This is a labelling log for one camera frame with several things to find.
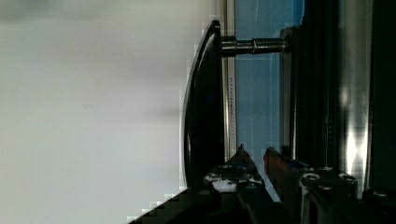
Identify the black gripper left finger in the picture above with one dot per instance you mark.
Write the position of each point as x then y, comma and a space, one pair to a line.
233, 191

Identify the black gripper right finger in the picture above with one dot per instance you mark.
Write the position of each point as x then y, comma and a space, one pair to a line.
325, 196

